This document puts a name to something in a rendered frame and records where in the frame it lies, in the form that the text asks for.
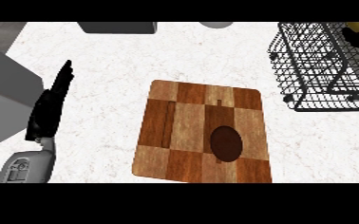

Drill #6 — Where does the yellow object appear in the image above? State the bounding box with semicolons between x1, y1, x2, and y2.
343;22;359;47

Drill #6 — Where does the checkered wooden cutting board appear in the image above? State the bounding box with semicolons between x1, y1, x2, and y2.
130;79;274;184

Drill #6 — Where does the dark grey box appliance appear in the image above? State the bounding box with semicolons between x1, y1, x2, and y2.
76;22;158;35

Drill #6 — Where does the black wire tiered basket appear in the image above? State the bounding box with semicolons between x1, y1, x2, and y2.
266;22;359;112

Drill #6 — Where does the grey round object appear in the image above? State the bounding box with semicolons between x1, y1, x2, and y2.
200;22;235;29

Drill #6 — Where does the grey cabinet block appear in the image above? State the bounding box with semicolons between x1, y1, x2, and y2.
0;22;46;143

